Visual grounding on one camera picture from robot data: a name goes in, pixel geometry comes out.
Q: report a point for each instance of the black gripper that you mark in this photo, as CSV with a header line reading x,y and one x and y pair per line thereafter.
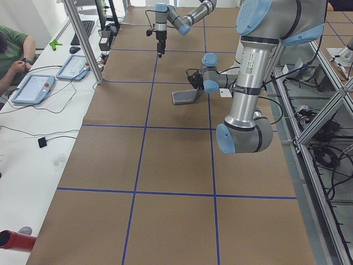
x,y
160,36

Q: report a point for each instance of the pink and grey towel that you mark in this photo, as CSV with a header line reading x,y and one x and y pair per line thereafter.
x,y
187,96

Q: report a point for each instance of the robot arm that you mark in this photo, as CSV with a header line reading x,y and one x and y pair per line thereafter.
x,y
166,13
262,25

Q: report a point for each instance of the black power adapter box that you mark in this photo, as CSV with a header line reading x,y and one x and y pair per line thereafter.
x,y
106,38

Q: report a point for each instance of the teach pendant far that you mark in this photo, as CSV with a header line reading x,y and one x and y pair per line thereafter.
x,y
74,69

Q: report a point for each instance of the teach pendant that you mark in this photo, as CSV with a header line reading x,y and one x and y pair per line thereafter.
x,y
74,69
34,89

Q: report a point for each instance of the black computer mouse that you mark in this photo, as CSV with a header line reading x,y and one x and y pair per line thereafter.
x,y
74,49

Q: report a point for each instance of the green clamp tool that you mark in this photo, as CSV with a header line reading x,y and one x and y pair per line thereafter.
x,y
54,44

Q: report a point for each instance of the teach pendant near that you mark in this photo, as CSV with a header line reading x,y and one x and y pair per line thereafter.
x,y
34,89

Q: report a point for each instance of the person in green shirt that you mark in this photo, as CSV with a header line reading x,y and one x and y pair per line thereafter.
x,y
18,54

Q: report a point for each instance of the small black square pad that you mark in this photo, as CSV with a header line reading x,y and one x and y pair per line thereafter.
x,y
42,142

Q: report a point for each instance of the red cylinder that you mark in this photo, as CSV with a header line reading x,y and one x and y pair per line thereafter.
x,y
16,241

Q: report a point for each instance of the aluminium frame post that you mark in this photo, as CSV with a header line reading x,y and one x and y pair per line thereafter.
x,y
83,39

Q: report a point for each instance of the aluminium frame structure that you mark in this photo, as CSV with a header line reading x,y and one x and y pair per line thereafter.
x,y
311,85

